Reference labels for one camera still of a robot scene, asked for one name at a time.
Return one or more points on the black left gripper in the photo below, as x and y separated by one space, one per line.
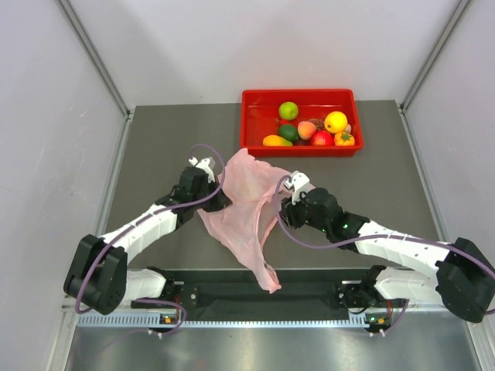
220 202

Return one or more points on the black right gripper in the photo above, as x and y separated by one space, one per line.
291 211

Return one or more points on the pink plastic bag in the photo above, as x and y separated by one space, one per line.
244 226

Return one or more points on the pink wrinkled peach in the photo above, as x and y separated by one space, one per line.
306 129

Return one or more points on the fruit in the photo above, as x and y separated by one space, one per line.
335 122

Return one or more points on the bright green apple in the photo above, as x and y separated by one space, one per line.
288 111

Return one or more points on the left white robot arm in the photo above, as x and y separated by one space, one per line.
99 278

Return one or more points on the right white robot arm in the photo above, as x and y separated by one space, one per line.
455 275

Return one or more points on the red apple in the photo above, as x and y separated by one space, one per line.
322 138

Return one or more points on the orange bell pepper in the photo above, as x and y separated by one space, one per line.
344 138

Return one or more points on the yellow mango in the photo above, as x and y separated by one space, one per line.
274 140

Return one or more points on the green avocado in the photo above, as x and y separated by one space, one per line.
288 132

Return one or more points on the purple grape bunch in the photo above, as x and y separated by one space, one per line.
319 123

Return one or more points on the red plastic tray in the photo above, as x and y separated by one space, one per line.
259 118

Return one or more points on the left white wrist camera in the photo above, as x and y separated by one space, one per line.
206 164

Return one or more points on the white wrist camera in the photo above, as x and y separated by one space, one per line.
298 183
206 164

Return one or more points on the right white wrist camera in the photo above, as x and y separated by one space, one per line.
298 183

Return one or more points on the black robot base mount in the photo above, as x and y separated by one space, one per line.
236 295

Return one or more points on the grey slotted cable duct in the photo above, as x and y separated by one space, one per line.
162 320

